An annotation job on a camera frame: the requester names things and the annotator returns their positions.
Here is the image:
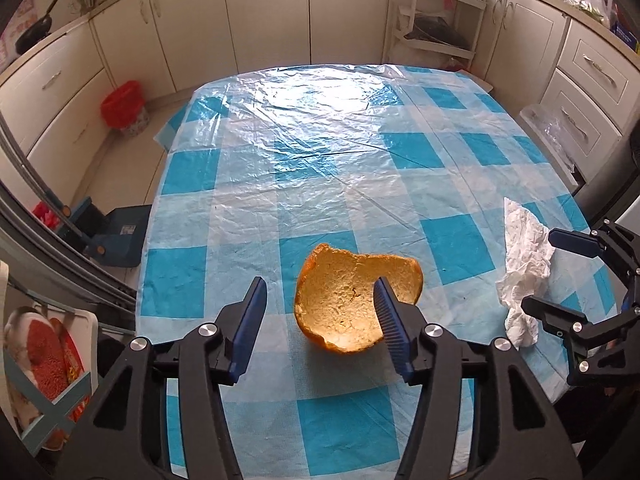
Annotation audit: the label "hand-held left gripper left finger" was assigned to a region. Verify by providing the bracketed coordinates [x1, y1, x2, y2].
[70, 276, 268, 480]

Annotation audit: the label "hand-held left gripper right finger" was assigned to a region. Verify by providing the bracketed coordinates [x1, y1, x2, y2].
[374, 276, 583, 480]

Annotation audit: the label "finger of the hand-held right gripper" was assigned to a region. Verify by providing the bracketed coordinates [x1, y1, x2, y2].
[548, 219, 640, 282]
[520, 296, 640, 387]

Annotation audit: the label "white tissue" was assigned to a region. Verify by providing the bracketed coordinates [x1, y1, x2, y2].
[495, 197, 557, 349]

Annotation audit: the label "bowl-shaped orange peel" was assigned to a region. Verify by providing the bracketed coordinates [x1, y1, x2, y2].
[294, 243, 424, 356]

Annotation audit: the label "red-lined trash bin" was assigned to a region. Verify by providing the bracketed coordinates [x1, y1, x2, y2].
[101, 80, 151, 137]

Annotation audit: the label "white bin with clear bag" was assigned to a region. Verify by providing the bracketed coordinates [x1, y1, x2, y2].
[519, 104, 586, 196]

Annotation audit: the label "blue dustpan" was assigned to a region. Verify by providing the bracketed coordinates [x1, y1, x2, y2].
[82, 205, 152, 269]

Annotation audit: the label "white plastic storage rack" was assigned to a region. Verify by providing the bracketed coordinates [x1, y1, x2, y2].
[0, 260, 100, 454]

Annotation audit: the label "cream corner base cabinets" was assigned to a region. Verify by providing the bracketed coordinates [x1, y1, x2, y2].
[467, 0, 640, 182]

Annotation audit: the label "white step stool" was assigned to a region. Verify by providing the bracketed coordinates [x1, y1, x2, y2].
[452, 67, 496, 94]

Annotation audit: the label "red printed package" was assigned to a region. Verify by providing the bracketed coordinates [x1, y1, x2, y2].
[6, 312, 87, 441]

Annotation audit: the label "blue checkered plastic tablecloth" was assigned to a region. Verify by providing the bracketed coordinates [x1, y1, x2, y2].
[135, 63, 621, 479]

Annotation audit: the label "blue box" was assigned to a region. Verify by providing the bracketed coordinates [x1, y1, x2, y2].
[611, 17, 640, 55]

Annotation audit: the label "red rag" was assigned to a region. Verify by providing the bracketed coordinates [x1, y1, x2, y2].
[32, 200, 64, 229]

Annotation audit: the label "plastic bag with greens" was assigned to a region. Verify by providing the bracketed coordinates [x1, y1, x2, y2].
[565, 0, 614, 29]

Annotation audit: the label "black frying pan with lid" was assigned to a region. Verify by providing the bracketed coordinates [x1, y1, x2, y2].
[410, 15, 474, 52]

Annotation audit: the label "white rolling cart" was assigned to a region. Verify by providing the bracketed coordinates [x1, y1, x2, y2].
[387, 0, 489, 69]

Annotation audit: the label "cream two-drawer base cabinet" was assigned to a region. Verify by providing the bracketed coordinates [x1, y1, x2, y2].
[0, 22, 121, 196]

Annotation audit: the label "cream door base cabinets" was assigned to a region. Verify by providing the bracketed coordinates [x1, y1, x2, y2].
[90, 0, 401, 97]

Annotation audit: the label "grey sliding door frame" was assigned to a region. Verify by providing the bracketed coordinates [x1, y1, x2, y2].
[0, 110, 139, 312]

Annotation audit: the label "black wok long handle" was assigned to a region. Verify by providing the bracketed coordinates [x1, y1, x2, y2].
[14, 0, 65, 56]

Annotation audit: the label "red wall stickers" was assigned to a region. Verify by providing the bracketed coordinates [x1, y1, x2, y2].
[0, 0, 37, 69]

